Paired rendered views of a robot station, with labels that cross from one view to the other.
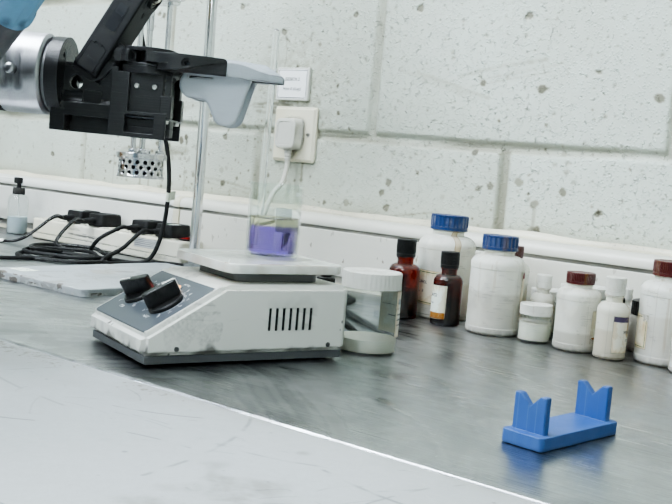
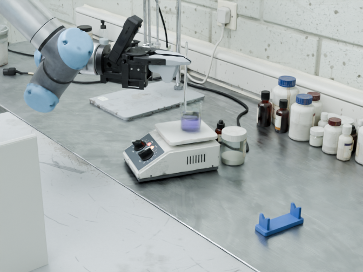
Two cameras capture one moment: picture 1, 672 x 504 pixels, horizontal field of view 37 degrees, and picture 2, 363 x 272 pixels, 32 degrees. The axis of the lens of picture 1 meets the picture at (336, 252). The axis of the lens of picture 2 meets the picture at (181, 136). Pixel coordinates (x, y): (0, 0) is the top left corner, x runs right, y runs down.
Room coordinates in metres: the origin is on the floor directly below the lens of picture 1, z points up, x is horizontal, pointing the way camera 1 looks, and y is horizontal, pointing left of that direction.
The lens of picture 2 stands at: (-0.38, -0.21, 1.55)
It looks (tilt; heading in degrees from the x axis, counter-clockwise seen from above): 23 degrees down; 13
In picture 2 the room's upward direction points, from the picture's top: straight up
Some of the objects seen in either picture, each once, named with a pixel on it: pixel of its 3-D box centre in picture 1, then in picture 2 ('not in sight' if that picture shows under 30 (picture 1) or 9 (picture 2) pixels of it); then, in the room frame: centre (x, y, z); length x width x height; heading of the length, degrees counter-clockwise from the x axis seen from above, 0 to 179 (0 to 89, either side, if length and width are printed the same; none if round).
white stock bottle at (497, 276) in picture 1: (496, 283); (302, 116); (1.16, -0.19, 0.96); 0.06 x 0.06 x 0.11
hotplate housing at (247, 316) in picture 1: (230, 307); (175, 149); (0.92, 0.09, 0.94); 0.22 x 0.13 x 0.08; 123
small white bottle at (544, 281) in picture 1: (541, 305); (323, 126); (1.16, -0.25, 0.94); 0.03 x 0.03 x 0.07
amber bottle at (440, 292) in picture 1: (447, 288); (282, 115); (1.19, -0.14, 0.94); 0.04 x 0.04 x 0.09
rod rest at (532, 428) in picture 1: (563, 413); (280, 218); (0.70, -0.17, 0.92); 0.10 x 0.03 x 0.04; 135
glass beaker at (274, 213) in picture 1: (274, 219); (190, 115); (0.93, 0.06, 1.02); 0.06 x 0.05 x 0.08; 10
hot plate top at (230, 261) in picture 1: (257, 261); (185, 131); (0.93, 0.07, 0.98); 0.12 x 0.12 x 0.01; 33
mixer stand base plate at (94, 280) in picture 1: (127, 277); (147, 98); (1.34, 0.28, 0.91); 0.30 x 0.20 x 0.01; 142
